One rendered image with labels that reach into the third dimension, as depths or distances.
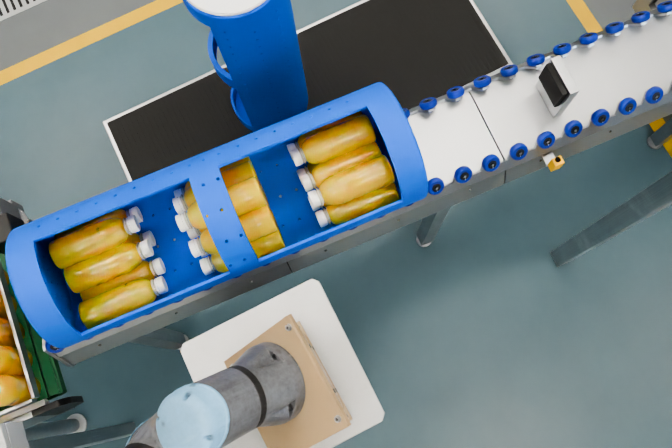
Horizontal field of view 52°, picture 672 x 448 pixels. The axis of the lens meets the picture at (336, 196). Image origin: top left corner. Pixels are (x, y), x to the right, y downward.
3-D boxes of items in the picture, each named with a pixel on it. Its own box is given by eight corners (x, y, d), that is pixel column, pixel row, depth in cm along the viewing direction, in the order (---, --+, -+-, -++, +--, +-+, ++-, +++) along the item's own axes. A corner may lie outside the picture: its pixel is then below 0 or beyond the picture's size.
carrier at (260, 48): (277, 52, 269) (218, 95, 265) (240, -98, 185) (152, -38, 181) (323, 105, 263) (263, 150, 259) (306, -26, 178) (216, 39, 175)
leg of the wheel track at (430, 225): (434, 243, 263) (456, 202, 202) (420, 249, 263) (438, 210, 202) (427, 229, 264) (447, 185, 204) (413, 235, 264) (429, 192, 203)
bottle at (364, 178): (381, 150, 158) (309, 180, 157) (389, 158, 152) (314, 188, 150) (390, 177, 161) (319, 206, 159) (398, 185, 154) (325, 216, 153)
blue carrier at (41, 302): (422, 208, 170) (436, 179, 142) (83, 350, 164) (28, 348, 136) (376, 107, 176) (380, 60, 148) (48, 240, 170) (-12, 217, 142)
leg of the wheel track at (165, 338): (191, 346, 256) (139, 335, 196) (176, 352, 256) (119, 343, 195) (186, 331, 258) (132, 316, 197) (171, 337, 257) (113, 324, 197)
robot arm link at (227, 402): (273, 417, 117) (214, 451, 106) (230, 447, 124) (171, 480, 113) (239, 355, 120) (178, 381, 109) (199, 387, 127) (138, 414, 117)
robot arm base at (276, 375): (316, 415, 124) (279, 437, 116) (259, 425, 133) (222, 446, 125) (289, 334, 126) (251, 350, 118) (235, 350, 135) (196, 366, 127)
